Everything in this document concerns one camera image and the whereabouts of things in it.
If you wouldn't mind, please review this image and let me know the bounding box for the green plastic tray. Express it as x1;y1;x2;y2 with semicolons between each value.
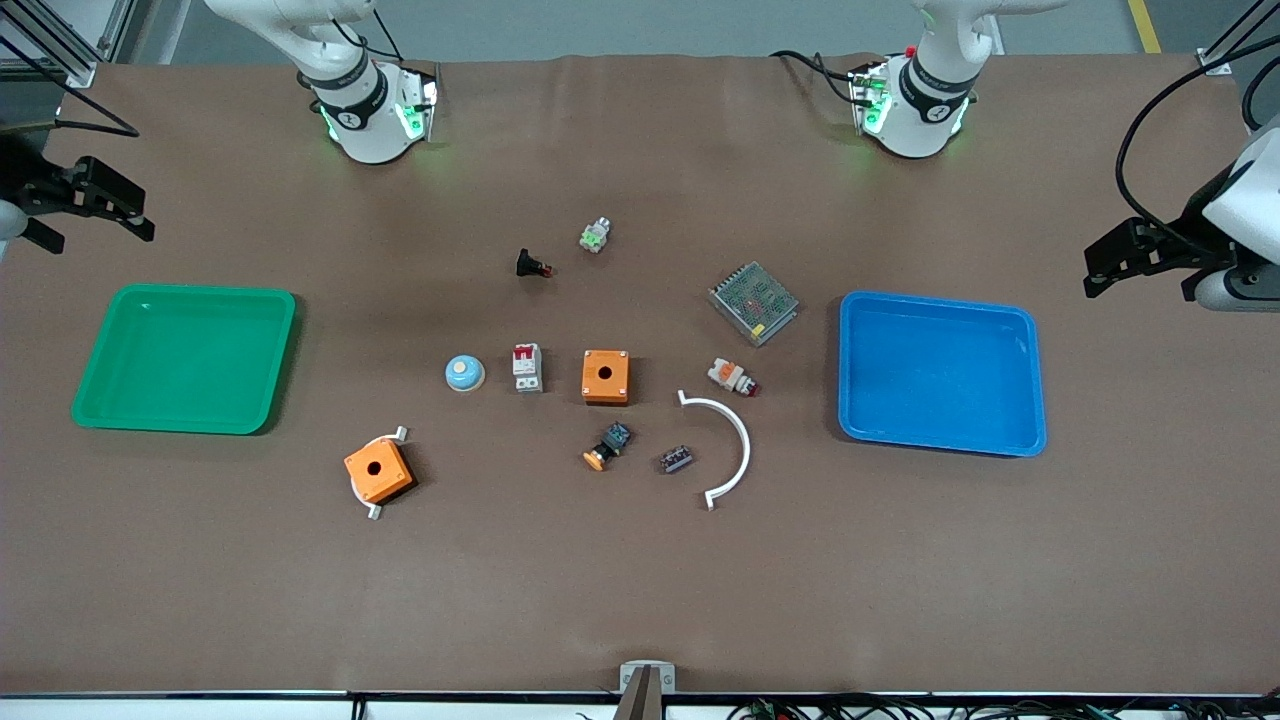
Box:
70;284;298;436

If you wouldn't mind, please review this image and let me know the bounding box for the blue plastic tray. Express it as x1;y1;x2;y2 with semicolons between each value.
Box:
837;290;1048;458

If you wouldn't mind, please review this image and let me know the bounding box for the metal mesh power supply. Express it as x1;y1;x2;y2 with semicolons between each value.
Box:
708;261;800;348

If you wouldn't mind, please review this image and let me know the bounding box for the orange button box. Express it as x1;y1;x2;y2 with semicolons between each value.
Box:
581;349;631;406
343;438;416;505

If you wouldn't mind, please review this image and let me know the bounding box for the orange box with brackets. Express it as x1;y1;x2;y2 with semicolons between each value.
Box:
350;425;411;522

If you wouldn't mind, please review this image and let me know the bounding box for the orange white indicator lamp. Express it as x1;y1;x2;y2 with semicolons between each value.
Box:
707;358;760;398

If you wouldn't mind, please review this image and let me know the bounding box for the orange black mushroom button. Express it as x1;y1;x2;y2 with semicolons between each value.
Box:
582;421;634;472

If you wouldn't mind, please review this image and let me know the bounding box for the brown table mat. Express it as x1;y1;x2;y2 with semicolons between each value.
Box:
0;55;1280;694

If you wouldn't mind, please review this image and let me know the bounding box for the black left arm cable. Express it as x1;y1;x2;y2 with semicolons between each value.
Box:
1115;35;1280;251

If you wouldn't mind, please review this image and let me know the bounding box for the aluminium frame profile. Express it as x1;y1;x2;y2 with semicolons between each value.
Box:
0;0;136;89
1198;0;1280;76

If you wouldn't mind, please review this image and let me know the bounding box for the black left base cable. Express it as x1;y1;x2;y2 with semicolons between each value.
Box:
770;48;881;106

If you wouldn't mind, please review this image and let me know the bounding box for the large white curved bracket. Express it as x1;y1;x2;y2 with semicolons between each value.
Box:
677;390;752;512

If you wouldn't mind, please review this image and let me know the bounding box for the black cable bundle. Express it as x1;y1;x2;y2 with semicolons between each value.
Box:
730;695;1280;720

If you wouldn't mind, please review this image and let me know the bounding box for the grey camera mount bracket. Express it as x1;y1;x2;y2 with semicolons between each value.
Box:
618;660;677;720

